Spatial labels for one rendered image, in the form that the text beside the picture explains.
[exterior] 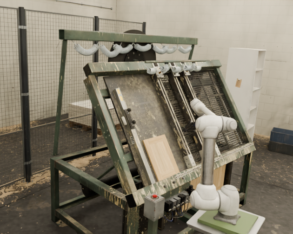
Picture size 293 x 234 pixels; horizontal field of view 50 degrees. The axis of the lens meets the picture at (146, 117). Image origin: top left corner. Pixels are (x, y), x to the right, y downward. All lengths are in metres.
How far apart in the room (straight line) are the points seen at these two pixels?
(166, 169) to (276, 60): 5.33
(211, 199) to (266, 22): 5.92
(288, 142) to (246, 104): 1.16
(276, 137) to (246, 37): 2.54
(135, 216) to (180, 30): 6.63
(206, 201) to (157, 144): 0.82
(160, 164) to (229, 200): 0.76
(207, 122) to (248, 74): 4.19
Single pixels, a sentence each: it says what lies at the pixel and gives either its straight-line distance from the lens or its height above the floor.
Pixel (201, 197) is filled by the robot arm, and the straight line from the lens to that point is 2.58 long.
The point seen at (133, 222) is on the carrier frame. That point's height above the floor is 0.64.
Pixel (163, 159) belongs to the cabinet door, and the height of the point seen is 1.03.
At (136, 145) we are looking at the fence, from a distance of 2.90.
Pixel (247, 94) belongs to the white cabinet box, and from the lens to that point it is 6.65.
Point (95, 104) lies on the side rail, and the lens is 2.87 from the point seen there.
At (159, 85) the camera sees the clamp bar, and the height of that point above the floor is 1.68.
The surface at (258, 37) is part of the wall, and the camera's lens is 8.00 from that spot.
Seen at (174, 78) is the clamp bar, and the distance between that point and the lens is 3.61.
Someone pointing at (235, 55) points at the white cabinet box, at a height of 1.91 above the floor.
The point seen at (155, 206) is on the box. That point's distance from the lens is 2.57.
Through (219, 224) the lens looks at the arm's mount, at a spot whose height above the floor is 0.78.
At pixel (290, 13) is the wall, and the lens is 7.90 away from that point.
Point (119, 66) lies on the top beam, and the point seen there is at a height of 1.89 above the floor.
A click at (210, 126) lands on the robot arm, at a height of 1.53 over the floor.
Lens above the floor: 2.18
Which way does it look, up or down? 14 degrees down
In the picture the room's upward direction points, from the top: 3 degrees clockwise
